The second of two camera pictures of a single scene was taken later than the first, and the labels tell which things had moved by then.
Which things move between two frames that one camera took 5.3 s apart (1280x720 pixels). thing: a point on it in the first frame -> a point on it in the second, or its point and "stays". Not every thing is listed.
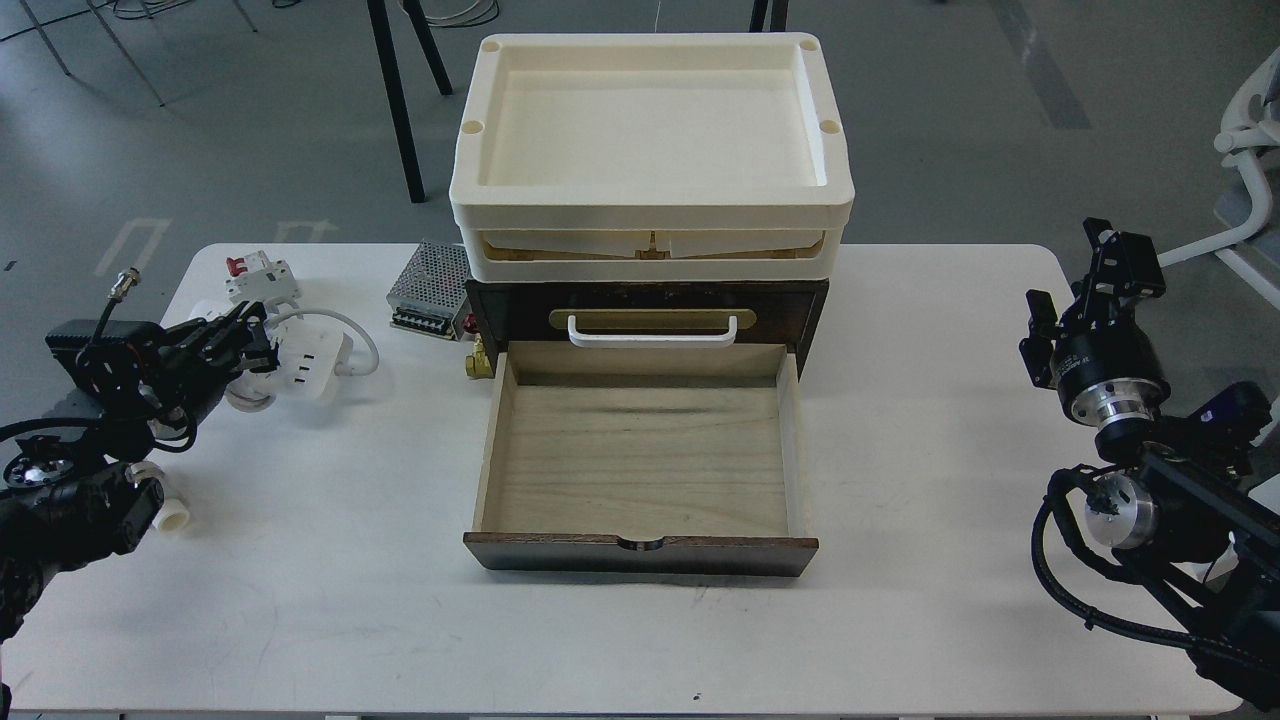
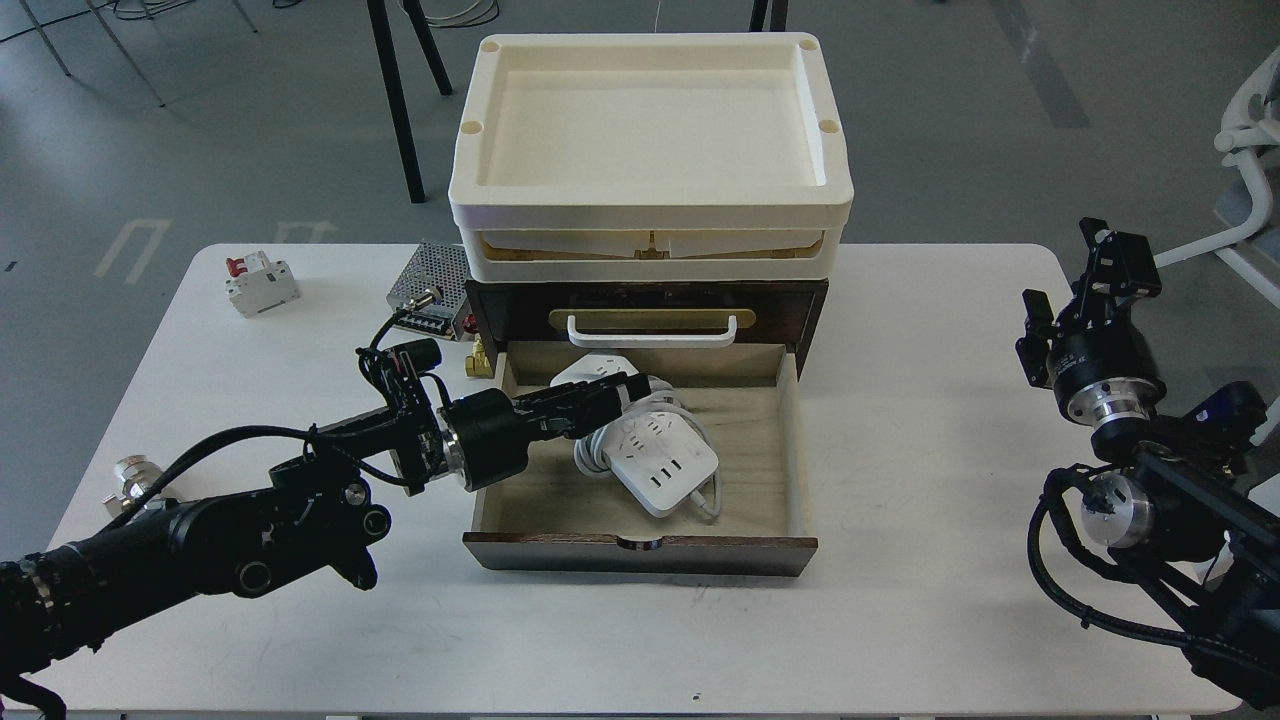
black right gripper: (1107, 368) stays
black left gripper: (155, 378) -> (483, 434)
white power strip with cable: (317, 348) -> (659, 454)
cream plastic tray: (650, 157) stays
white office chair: (1250, 199) stays
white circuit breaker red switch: (254, 278) stays
